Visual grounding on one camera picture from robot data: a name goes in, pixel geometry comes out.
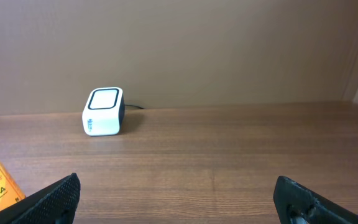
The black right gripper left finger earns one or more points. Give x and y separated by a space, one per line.
55 204

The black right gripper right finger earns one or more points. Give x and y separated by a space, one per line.
297 204

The white barcode scanner box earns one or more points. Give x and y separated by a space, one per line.
104 112

